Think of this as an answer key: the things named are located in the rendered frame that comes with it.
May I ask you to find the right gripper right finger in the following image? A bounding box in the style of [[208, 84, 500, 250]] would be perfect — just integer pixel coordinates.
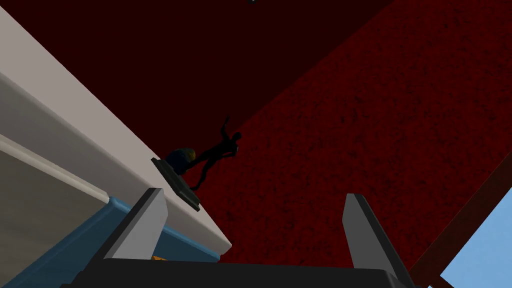
[[341, 193, 413, 282]]

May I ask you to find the blue drawer front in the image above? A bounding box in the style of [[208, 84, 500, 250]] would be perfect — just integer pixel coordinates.
[[3, 195, 222, 288]]

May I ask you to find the black figure statue on base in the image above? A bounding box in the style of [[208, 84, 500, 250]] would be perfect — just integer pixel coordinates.
[[150, 115, 243, 212]]

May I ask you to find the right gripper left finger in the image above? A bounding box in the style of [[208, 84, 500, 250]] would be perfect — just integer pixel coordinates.
[[94, 187, 169, 261]]

